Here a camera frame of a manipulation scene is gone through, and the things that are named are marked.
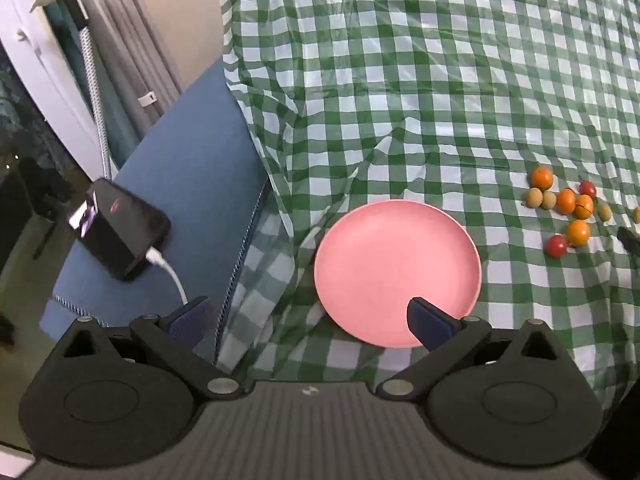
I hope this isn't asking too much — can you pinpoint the white charging cable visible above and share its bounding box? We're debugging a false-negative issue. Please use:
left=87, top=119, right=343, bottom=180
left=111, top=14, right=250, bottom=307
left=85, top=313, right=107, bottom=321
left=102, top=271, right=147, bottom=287
left=145, top=247, right=190, bottom=307

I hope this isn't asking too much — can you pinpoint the pink round plate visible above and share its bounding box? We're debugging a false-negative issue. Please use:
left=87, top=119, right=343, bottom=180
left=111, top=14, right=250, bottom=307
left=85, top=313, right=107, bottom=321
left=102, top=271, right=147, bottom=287
left=314, top=200, right=482, bottom=348

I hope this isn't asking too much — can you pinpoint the white door frame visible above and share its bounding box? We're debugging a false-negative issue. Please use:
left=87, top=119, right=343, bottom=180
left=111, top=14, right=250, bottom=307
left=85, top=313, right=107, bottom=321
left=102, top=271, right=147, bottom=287
left=1, top=0, right=103, bottom=180

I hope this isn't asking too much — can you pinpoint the orange kumquat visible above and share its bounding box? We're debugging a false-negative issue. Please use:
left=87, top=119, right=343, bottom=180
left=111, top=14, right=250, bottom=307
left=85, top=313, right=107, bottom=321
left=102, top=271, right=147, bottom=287
left=529, top=166, right=554, bottom=192
left=565, top=219, right=590, bottom=247
left=555, top=188, right=576, bottom=216
left=573, top=194, right=594, bottom=220

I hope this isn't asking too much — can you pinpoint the black smartphone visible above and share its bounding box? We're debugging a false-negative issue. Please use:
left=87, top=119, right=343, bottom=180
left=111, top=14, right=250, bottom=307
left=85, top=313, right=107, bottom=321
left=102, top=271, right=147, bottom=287
left=67, top=178, right=171, bottom=281

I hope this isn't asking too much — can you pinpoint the red cherry tomato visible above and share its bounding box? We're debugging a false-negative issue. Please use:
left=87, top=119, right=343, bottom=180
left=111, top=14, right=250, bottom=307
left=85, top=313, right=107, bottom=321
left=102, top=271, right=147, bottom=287
left=544, top=234, right=568, bottom=259
left=579, top=181, right=597, bottom=200

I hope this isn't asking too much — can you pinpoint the grey curtain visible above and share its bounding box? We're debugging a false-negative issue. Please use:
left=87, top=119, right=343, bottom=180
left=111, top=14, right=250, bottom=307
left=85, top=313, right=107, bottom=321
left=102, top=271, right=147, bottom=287
left=81, top=0, right=182, bottom=138

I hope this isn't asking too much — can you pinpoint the green white checkered cloth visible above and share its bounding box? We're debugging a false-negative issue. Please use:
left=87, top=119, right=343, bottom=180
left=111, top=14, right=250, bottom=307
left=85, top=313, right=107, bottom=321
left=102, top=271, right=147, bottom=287
left=215, top=0, right=639, bottom=408

